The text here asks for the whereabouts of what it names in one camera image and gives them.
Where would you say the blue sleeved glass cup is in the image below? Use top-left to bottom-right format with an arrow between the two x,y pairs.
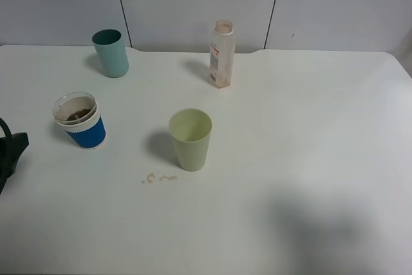
52,91 -> 106,149

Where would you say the teal plastic cup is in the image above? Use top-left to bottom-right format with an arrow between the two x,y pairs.
92,29 -> 129,78

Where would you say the clear plastic drink bottle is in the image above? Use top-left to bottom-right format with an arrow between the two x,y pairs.
209,20 -> 236,88

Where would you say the brown liquid spill stain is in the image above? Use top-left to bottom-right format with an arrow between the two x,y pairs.
141,173 -> 178,185

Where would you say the pale green plastic cup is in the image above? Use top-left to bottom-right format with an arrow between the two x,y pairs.
169,108 -> 212,172

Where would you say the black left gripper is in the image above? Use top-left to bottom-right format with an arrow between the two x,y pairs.
0,133 -> 29,193

